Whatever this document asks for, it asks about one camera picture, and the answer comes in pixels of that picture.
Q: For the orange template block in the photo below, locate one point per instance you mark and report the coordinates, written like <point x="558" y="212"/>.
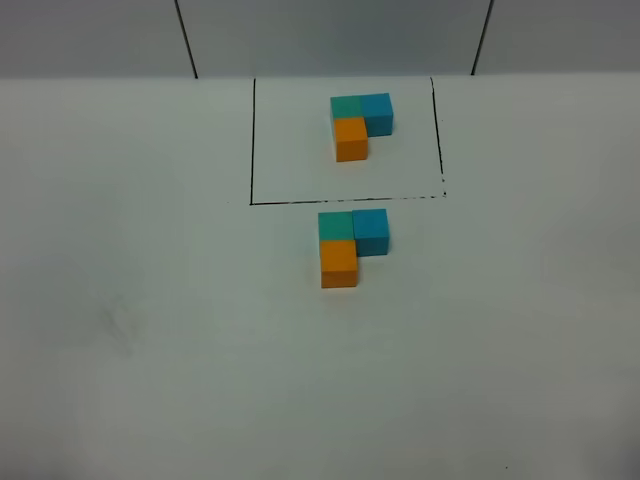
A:
<point x="351" y="139"/>

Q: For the green template block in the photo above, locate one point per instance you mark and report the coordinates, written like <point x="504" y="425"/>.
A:
<point x="345" y="107"/>

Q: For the blue template block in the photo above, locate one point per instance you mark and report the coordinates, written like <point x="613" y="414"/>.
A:
<point x="378" y="114"/>

